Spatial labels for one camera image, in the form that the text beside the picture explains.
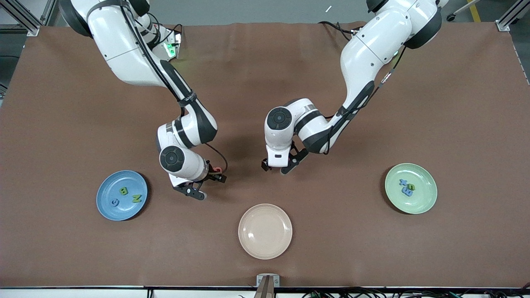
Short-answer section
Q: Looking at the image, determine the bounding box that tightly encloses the beige plate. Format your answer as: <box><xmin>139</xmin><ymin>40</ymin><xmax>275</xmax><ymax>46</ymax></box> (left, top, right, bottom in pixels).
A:
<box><xmin>238</xmin><ymin>203</ymin><xmax>293</xmax><ymax>260</ymax></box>

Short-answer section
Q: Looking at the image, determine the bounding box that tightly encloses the blue plate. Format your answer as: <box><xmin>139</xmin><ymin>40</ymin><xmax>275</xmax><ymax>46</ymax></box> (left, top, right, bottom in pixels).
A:
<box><xmin>96</xmin><ymin>170</ymin><xmax>148</xmax><ymax>221</ymax></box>

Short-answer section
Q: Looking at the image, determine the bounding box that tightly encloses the green plate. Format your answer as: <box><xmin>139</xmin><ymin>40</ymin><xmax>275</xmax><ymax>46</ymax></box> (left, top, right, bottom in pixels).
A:
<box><xmin>385</xmin><ymin>163</ymin><xmax>438</xmax><ymax>215</ymax></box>

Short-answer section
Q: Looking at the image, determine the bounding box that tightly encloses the brown table mat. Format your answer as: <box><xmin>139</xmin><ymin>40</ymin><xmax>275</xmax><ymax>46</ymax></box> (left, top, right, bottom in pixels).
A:
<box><xmin>0</xmin><ymin>22</ymin><xmax>530</xmax><ymax>288</ymax></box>

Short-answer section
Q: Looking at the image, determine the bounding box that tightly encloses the white table edge strip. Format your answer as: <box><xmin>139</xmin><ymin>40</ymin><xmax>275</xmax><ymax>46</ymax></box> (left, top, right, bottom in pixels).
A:
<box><xmin>0</xmin><ymin>286</ymin><xmax>530</xmax><ymax>298</ymax></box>

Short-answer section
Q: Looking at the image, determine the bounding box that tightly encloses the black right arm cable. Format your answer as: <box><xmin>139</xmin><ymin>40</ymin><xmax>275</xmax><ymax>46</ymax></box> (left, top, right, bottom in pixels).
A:
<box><xmin>120</xmin><ymin>0</ymin><xmax>228</xmax><ymax>172</ymax></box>

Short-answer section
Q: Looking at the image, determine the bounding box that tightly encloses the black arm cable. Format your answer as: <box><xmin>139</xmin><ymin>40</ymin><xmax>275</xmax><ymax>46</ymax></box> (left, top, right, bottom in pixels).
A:
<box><xmin>120</xmin><ymin>0</ymin><xmax>228</xmax><ymax>172</ymax></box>
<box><xmin>342</xmin><ymin>45</ymin><xmax>407</xmax><ymax>114</ymax></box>

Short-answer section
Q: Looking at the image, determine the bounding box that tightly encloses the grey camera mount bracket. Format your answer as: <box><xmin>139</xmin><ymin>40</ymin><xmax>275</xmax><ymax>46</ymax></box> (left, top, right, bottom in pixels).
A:
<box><xmin>253</xmin><ymin>274</ymin><xmax>280</xmax><ymax>298</ymax></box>

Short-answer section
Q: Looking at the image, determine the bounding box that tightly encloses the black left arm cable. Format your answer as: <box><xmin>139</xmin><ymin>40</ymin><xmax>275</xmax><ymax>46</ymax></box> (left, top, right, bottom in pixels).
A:
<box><xmin>342</xmin><ymin>45</ymin><xmax>407</xmax><ymax>114</ymax></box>

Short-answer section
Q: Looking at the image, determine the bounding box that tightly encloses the black left base cable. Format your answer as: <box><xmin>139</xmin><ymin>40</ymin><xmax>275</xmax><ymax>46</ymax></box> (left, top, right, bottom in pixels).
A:
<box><xmin>318</xmin><ymin>21</ymin><xmax>361</xmax><ymax>43</ymax></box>

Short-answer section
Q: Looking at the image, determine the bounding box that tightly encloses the black base cable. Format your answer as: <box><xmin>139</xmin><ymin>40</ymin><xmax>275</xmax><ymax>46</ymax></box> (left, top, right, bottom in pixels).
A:
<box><xmin>318</xmin><ymin>21</ymin><xmax>361</xmax><ymax>43</ymax></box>
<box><xmin>155</xmin><ymin>23</ymin><xmax>184</xmax><ymax>38</ymax></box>

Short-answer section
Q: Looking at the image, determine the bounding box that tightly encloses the black right base cable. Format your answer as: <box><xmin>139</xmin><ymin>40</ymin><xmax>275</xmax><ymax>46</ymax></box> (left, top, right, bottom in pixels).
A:
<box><xmin>155</xmin><ymin>23</ymin><xmax>184</xmax><ymax>38</ymax></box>

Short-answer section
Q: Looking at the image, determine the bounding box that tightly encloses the aluminium frame profile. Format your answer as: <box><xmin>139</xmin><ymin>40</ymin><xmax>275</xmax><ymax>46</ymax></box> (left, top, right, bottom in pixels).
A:
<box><xmin>0</xmin><ymin>0</ymin><xmax>41</xmax><ymax>36</ymax></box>
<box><xmin>495</xmin><ymin>0</ymin><xmax>530</xmax><ymax>32</ymax></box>

